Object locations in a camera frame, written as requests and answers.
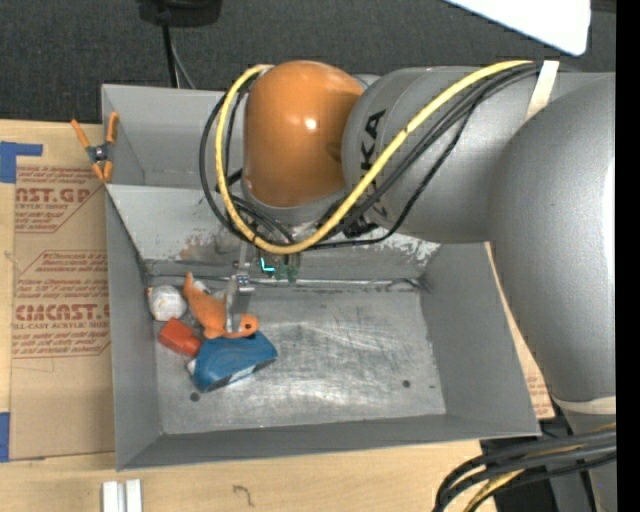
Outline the red-orange plastic block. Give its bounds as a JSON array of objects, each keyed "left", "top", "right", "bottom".
[{"left": 157, "top": 318, "right": 202, "bottom": 357}]

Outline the white ball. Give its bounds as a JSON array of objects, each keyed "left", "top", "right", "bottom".
[{"left": 148, "top": 284, "right": 189, "bottom": 322}]

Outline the black cylinder on white bracket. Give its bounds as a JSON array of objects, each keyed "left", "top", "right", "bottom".
[{"left": 342, "top": 217, "right": 379, "bottom": 240}]

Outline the brown cardboard board red print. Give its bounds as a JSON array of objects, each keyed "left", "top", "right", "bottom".
[{"left": 0, "top": 118, "right": 556, "bottom": 462}]

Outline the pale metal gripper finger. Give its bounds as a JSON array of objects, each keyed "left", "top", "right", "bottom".
[{"left": 223, "top": 272, "right": 252, "bottom": 335}]

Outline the orange toy fish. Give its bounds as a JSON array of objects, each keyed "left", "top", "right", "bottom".
[{"left": 181, "top": 271, "right": 261, "bottom": 341}]

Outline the grey metal bin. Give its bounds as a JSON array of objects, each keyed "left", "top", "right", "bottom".
[{"left": 101, "top": 83, "right": 542, "bottom": 472}]

